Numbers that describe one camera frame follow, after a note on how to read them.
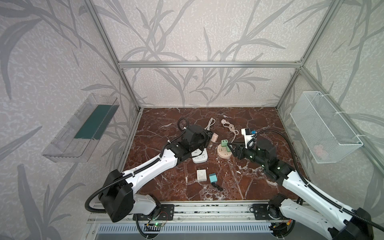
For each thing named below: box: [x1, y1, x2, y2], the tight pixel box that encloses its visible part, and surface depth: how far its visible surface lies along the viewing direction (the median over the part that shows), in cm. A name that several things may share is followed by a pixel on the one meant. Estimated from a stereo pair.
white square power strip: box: [191, 148, 208, 164], surface depth 92 cm
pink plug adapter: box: [210, 132, 219, 143], surface depth 77 cm
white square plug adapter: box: [196, 169, 207, 182], surface depth 85 cm
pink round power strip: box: [216, 143, 232, 159], surface depth 95 cm
